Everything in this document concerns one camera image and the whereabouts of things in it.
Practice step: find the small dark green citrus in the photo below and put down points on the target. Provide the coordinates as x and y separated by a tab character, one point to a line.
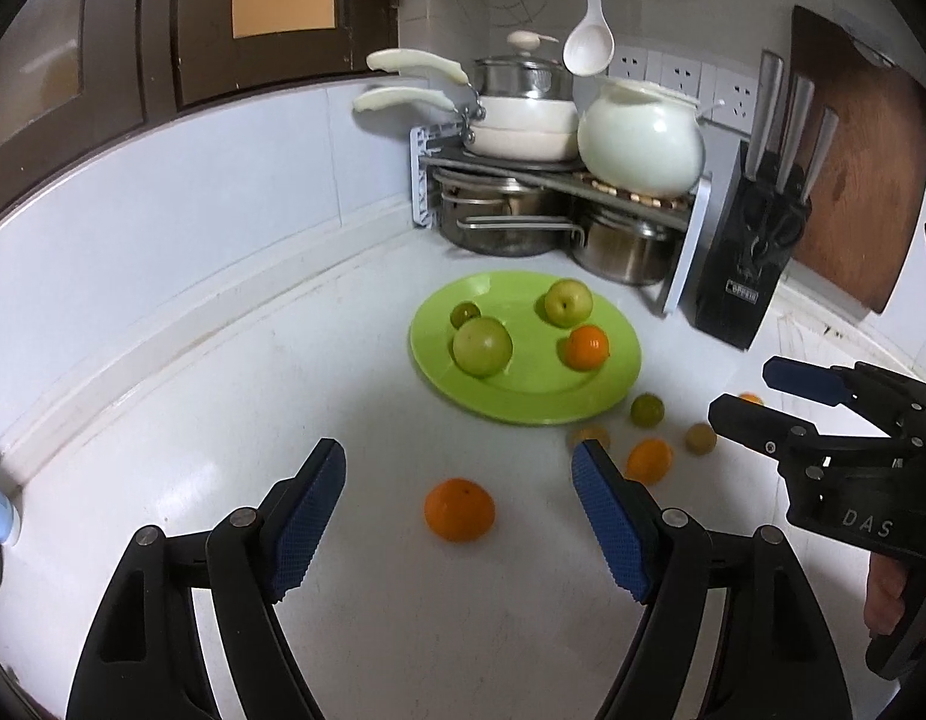
462	313

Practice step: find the black knife block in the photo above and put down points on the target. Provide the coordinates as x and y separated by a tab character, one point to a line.
767	208

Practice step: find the green plate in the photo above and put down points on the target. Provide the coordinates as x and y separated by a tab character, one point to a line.
536	387

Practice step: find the right hand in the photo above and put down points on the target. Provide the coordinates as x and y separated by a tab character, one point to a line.
884	606

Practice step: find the wall power sockets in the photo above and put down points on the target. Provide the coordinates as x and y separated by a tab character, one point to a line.
727	97

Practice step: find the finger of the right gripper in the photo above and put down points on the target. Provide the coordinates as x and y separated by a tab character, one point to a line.
763	430
823	385

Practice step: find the wooden cutting board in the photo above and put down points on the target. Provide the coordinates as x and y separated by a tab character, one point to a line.
867	199

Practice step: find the cream saucepan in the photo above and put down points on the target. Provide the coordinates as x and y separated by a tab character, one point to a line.
511	129

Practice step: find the green citrus near plate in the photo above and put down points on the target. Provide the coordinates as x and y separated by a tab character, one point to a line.
647	411

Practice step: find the steel pot lower right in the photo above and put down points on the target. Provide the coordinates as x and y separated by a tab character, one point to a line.
624	249

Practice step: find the grey white pot rack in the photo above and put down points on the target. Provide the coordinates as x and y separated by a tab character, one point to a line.
433	146

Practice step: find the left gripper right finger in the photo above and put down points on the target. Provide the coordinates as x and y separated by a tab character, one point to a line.
775	656

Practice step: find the small orange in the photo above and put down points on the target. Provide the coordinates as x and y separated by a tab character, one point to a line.
751	398
649	462

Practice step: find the steel pot with lid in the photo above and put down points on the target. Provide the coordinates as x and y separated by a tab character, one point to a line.
522	73

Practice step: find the steel pan lower left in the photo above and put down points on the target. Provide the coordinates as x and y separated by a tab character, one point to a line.
501	216

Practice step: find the white ladle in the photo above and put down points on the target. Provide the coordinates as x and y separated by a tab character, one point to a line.
590	46

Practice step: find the beaded wooden trivet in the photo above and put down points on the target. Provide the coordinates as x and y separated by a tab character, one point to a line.
635	194

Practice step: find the brown kiwi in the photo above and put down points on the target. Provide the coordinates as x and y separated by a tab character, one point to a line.
590	432
700	439

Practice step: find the dark wooden window frame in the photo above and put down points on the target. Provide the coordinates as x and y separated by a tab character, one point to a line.
79	76

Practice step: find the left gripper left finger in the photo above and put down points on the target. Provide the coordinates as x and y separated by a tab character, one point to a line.
142	657

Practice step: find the green apple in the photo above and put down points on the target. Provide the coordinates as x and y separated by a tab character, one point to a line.
568	303
482	347

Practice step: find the large orange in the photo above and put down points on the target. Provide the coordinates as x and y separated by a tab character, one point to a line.
586	348

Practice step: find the white ceramic pot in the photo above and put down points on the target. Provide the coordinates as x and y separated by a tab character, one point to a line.
644	138

